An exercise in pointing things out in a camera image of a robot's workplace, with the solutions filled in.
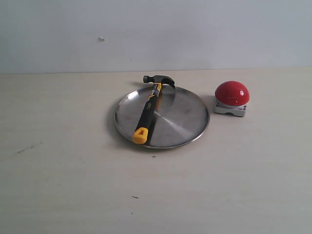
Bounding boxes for yellow black claw hammer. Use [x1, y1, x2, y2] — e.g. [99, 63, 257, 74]
[132, 75, 175, 144]

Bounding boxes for red dome button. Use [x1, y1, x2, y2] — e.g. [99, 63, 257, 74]
[214, 80, 250, 117]

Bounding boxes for round steel plate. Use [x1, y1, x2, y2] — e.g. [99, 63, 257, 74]
[114, 85, 210, 149]

